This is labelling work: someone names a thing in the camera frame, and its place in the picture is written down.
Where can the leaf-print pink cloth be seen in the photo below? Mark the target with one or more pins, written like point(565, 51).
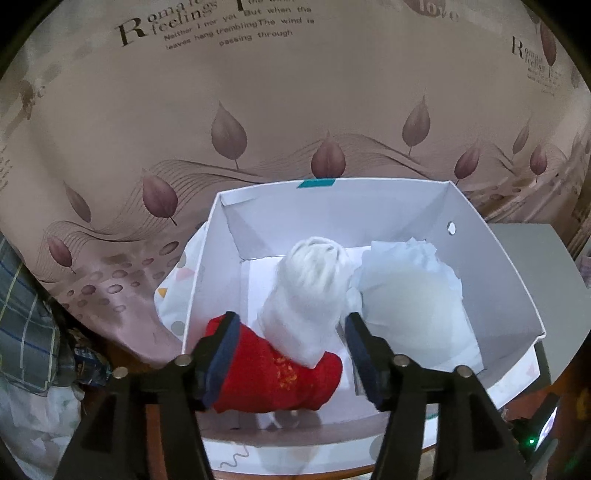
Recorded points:
point(184, 115)

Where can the grey plaid cloth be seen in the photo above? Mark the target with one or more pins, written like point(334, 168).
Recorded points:
point(23, 323)

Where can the white shoe box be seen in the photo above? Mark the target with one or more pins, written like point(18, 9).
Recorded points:
point(415, 217)

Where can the white floral cloth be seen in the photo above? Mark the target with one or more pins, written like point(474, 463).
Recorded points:
point(37, 415)

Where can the blue packet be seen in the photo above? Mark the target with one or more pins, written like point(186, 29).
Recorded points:
point(90, 367)

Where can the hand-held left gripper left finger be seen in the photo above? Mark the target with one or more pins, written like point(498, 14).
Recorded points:
point(220, 369)

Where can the red sock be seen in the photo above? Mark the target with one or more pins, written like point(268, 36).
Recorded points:
point(272, 383)

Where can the pale white underwear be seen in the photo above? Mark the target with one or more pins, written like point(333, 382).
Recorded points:
point(415, 309)

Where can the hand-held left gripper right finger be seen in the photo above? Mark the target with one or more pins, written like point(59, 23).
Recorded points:
point(367, 369)

